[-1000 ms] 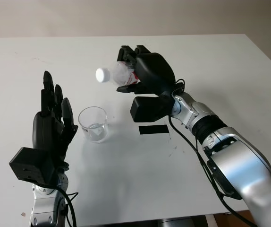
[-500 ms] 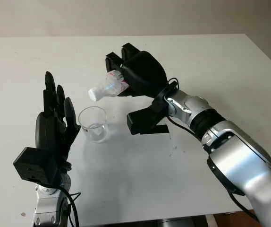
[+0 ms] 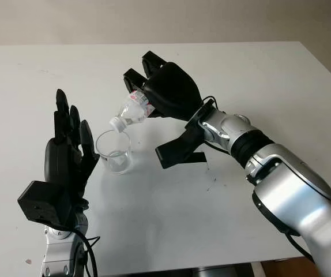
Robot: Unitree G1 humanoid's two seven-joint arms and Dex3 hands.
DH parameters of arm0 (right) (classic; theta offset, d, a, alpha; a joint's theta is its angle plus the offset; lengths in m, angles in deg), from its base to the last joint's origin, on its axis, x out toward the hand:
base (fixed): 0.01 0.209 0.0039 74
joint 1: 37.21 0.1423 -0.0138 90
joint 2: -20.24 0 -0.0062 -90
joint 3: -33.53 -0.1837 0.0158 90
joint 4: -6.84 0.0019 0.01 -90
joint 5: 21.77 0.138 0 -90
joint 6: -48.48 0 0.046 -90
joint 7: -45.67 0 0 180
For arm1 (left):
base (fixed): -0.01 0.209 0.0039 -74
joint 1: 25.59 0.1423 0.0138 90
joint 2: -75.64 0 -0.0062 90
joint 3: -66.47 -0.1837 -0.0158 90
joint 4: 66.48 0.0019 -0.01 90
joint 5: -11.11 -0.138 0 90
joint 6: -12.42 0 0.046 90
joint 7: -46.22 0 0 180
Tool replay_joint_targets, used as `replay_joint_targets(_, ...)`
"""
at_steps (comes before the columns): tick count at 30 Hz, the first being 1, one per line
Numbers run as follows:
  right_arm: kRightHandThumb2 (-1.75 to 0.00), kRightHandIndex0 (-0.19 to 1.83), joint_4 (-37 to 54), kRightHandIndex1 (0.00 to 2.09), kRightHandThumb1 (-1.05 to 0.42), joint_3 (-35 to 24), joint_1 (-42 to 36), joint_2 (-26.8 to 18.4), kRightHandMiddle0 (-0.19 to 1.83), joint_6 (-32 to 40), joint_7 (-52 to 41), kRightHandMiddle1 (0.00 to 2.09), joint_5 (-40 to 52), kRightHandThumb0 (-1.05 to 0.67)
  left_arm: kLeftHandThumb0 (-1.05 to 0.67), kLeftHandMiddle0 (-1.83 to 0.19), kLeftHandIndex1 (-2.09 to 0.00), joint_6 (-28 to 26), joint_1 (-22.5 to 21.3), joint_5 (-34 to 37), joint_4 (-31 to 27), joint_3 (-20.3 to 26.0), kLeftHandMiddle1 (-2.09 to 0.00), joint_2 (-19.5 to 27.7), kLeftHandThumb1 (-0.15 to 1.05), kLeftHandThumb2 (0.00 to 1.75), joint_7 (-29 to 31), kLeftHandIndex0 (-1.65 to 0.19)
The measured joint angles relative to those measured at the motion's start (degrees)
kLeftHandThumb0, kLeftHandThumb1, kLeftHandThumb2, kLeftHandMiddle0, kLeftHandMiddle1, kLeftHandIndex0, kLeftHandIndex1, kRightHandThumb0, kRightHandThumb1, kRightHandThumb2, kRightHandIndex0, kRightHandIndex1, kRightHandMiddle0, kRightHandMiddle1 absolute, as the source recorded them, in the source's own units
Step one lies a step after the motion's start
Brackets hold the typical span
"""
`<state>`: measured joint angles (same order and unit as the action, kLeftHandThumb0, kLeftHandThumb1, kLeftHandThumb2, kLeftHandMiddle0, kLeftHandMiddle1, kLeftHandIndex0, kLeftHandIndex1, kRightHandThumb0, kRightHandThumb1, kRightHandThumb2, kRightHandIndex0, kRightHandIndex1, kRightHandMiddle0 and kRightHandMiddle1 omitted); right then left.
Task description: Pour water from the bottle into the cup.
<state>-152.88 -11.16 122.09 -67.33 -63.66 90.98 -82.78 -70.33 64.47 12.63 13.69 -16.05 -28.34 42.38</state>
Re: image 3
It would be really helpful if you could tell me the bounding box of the dark robot torso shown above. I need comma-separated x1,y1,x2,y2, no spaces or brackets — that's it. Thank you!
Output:
101,261,255,277

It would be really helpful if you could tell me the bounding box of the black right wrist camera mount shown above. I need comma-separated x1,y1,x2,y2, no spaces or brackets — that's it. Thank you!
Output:
155,99,215,170

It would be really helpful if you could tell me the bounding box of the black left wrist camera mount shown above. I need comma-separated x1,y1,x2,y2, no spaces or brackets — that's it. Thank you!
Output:
17,181,74,230

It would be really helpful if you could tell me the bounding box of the black tape strip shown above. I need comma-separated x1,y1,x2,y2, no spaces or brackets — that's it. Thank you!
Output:
190,151,207,163

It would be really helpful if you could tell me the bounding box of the clear plastic water bottle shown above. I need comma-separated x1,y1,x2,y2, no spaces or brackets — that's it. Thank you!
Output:
109,89,155,133

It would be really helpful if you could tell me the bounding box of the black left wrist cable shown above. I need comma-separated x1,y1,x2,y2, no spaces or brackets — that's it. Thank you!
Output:
54,226,100,277

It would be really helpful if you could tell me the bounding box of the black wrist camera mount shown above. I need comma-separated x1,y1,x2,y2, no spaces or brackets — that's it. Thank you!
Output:
17,181,74,230
155,99,215,170

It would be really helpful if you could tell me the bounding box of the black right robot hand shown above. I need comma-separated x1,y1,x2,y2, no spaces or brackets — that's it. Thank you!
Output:
123,51,204,122

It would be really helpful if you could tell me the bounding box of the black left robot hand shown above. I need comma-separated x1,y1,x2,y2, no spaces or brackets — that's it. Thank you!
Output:
43,88,100,209

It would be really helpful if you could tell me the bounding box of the clear glass cup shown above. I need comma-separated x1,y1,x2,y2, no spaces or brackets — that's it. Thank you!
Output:
95,130,133,175

